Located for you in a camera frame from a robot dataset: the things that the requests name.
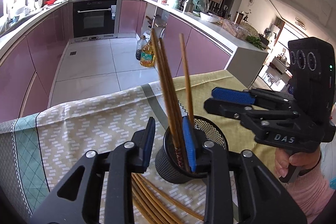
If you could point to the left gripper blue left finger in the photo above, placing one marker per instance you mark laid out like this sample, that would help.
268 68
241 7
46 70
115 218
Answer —
147 144

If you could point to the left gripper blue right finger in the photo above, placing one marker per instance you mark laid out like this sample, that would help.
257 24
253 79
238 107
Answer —
189 143

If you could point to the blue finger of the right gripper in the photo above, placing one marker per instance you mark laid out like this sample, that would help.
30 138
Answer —
230 95
224 108

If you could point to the bamboo chopstick red end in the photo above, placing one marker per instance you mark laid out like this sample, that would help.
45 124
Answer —
165 92

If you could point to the black mesh utensil cup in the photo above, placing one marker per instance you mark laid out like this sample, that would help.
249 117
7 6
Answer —
174 167

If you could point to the bamboo chopstick plain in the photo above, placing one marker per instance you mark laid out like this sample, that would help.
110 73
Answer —
187 80

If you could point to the pink sleeve forearm right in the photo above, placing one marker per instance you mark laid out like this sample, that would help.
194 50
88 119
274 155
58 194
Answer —
314 196

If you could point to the right hand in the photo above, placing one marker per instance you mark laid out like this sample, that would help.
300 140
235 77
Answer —
304 160

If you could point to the cooking oil bottle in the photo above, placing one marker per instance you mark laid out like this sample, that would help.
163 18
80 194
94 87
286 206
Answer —
147 55

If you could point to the patterned tablecloth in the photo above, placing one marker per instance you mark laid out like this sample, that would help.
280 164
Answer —
38 150

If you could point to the built-in black oven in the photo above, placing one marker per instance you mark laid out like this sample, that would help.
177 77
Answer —
95 19

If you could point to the black camera box right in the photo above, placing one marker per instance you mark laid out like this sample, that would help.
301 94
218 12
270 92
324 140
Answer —
312 65

